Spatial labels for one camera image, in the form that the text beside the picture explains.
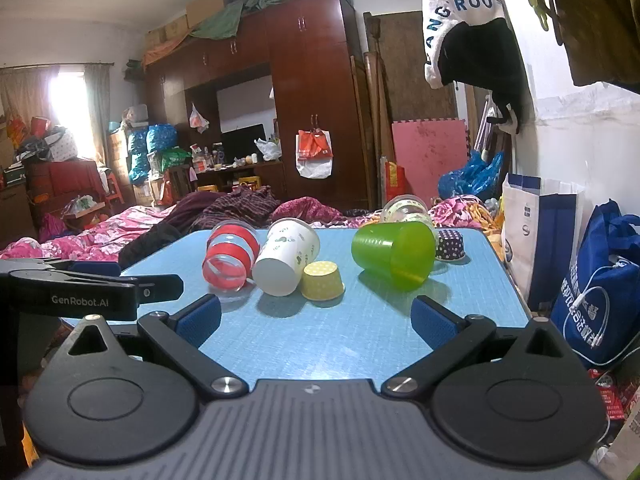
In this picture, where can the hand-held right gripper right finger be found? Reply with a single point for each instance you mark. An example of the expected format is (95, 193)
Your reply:
(434, 321)

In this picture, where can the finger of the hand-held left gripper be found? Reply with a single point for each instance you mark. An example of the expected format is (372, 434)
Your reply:
(95, 268)
(160, 287)

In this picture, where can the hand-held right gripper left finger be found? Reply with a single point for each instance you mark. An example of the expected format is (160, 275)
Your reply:
(200, 319)

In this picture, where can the dark polka dot paper cup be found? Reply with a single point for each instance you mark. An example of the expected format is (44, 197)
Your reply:
(450, 245)

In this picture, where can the green plastic cup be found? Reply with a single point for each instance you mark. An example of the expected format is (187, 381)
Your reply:
(390, 255)

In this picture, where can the red striped clear cup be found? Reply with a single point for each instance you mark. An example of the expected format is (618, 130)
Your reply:
(235, 246)

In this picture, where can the white green-printed paper cup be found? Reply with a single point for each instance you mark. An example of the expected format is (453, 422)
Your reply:
(285, 255)

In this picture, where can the clear yellow-green printed cup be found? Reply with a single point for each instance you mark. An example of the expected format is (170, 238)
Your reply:
(405, 207)

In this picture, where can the yellow polka dot paper cup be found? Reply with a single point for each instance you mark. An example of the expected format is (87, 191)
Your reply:
(322, 282)

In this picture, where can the pink floral blanket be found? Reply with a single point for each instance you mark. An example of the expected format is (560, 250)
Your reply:
(100, 230)

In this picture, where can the black cloth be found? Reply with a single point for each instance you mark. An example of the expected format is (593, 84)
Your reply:
(150, 245)

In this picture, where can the red covered cabinet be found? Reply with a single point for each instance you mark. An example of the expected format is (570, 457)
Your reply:
(65, 177)

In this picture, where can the purple striped cloth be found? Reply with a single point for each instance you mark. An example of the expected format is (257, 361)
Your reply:
(235, 207)

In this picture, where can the orange yellow cloth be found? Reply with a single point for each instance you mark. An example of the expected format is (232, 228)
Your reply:
(487, 220)

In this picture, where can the white and blue paper bag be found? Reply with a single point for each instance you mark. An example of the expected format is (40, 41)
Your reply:
(520, 220)

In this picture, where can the stack of blue printed bags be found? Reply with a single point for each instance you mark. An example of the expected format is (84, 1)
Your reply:
(150, 145)

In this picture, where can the red gift box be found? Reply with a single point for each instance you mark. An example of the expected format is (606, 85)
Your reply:
(395, 182)

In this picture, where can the blue plastic bag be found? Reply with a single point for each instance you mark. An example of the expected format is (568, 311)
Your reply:
(470, 175)

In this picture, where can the beige curtain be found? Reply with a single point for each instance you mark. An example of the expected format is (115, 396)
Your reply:
(96, 110)

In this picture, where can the pink foam mat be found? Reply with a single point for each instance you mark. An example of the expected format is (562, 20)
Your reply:
(425, 160)

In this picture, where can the black television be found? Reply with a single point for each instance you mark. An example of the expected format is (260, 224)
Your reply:
(242, 142)

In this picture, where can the small white plastic bag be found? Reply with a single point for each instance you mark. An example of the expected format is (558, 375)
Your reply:
(198, 120)

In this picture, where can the blue tote bag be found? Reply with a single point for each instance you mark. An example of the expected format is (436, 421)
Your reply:
(612, 285)

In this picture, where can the red packets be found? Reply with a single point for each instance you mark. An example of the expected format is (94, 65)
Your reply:
(605, 395)

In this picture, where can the orange and white plastic bag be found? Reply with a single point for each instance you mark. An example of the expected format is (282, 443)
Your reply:
(312, 147)

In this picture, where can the brown wooden board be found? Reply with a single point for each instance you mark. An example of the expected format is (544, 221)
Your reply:
(415, 70)

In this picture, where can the brown wooden wardrobe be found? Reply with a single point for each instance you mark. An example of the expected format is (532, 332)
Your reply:
(310, 85)

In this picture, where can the black hanging garment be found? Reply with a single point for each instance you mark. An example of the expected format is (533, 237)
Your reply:
(485, 60)

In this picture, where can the green cloth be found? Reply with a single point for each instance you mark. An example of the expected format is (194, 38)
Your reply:
(220, 22)

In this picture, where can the cardboard box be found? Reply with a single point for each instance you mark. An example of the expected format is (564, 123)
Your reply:
(207, 5)

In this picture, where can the olive hanging garment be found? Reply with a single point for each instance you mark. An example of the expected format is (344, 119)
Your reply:
(600, 20)

